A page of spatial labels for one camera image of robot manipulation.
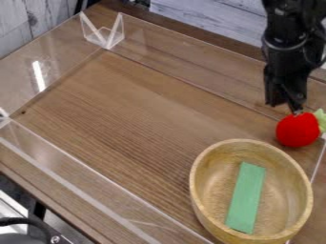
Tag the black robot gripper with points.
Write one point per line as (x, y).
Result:
(288, 66)

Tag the red plush strawberry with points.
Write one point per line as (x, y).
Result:
(298, 130)

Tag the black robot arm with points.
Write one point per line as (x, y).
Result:
(294, 20)

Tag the wooden bowl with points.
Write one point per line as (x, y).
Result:
(286, 197)

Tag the green rectangular block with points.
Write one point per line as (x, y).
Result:
(244, 199)

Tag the clear acrylic tray enclosure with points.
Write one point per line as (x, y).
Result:
(101, 127)

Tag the clear acrylic corner bracket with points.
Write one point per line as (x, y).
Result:
(103, 37)

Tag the black metal table frame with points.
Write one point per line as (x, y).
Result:
(39, 226)

